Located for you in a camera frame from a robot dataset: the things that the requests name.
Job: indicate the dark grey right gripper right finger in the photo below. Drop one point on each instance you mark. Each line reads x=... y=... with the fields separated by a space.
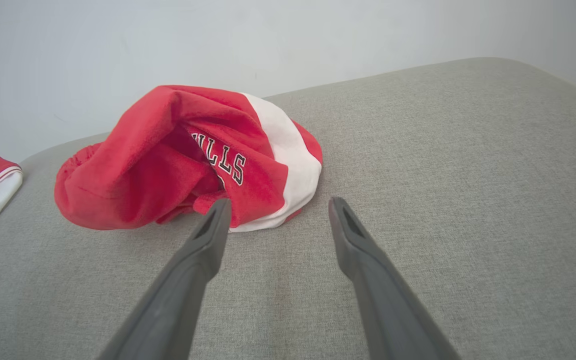
x=393 y=310

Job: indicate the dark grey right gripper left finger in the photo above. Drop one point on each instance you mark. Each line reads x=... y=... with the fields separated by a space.
x=178 y=300

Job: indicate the red Bulls shorts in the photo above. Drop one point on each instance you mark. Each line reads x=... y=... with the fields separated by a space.
x=138 y=170

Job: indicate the grey fabric sofa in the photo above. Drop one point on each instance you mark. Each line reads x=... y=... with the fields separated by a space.
x=443 y=190

